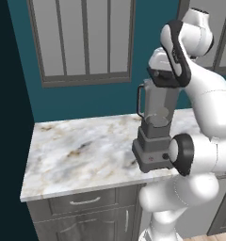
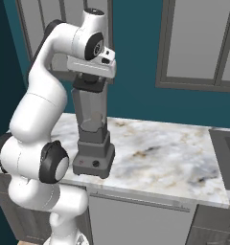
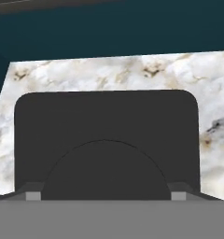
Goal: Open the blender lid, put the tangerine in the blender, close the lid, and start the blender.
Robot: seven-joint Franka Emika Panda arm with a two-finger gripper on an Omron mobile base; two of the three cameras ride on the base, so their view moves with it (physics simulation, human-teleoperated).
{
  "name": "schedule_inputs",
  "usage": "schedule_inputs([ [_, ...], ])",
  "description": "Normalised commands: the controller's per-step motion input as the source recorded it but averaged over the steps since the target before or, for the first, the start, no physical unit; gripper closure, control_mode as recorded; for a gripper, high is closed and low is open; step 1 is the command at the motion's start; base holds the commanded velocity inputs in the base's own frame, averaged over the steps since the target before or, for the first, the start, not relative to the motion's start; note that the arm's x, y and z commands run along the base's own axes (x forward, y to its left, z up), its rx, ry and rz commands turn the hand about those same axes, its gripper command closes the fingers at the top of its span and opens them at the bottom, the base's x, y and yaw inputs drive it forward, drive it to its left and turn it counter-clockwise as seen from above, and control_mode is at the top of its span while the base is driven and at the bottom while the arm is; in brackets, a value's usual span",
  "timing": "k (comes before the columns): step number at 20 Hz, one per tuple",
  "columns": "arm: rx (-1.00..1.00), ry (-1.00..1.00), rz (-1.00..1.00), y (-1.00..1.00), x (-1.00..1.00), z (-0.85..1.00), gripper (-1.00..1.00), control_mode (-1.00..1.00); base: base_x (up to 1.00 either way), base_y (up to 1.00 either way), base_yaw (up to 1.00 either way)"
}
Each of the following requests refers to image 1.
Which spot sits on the grey blender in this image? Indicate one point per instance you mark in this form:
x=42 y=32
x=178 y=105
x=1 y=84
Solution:
x=152 y=141

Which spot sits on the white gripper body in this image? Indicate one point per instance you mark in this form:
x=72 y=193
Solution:
x=160 y=59

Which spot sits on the grey cupboard door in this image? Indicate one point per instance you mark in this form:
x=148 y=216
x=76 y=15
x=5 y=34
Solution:
x=86 y=227

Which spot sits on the black blender lid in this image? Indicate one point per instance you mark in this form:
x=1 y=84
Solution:
x=163 y=80

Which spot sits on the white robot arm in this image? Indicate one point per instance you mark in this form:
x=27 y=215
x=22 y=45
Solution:
x=212 y=106

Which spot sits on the grey framed window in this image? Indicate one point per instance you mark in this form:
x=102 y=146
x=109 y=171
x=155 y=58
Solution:
x=225 y=34
x=74 y=37

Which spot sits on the grey drawer front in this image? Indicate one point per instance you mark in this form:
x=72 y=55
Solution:
x=60 y=204

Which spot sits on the dark grey cabinet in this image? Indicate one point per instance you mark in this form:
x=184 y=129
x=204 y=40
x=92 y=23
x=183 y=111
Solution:
x=223 y=213

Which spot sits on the grey base cabinet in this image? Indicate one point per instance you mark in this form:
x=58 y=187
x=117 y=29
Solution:
x=39 y=216

